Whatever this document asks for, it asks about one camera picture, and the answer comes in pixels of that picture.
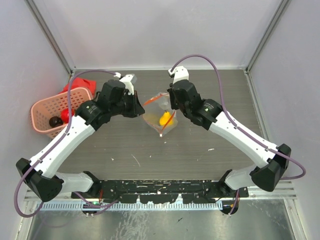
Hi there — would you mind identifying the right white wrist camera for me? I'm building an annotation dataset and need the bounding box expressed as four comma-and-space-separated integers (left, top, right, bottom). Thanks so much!
168, 66, 190, 88

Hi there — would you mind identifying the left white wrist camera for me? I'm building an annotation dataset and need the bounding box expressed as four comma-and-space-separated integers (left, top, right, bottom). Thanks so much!
114, 72, 137, 95

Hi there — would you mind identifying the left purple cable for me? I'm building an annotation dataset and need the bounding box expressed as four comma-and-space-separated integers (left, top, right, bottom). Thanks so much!
13, 69, 121, 218

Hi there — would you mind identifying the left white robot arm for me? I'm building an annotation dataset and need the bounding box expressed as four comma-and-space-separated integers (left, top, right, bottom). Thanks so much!
16, 74, 145, 202

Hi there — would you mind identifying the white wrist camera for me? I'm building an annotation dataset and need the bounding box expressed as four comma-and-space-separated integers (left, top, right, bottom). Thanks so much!
168, 66, 190, 88
114, 72, 137, 95

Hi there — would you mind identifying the dark brown toy fruit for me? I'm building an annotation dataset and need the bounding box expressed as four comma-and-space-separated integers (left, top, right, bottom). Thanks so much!
49, 116, 64, 128

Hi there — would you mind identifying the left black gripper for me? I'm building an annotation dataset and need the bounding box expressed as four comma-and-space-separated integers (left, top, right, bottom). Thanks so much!
110, 89, 144, 118

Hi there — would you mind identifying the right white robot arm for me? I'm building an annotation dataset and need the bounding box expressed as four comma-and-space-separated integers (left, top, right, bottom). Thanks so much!
167, 79, 292, 197

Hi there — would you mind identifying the red toy apple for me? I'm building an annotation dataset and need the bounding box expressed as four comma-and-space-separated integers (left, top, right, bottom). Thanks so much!
60, 108, 70, 124

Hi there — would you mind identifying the white slotted cable duct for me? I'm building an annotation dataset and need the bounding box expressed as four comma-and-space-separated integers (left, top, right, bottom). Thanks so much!
41, 200, 223, 211

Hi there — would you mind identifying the pink plastic basket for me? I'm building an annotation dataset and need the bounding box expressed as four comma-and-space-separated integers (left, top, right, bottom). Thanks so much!
30, 87, 93, 139

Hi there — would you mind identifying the red cloth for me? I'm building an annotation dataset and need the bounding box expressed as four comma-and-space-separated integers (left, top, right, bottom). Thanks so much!
71, 77, 97, 95

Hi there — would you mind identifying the clear zip top bag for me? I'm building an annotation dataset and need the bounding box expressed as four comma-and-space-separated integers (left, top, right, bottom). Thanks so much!
142, 92, 178, 138

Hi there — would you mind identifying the yellow toy pear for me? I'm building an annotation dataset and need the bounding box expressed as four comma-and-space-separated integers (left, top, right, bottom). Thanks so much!
159, 111, 173, 127

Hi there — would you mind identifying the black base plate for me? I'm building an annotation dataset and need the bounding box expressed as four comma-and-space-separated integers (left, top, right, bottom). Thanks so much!
81, 180, 236, 204

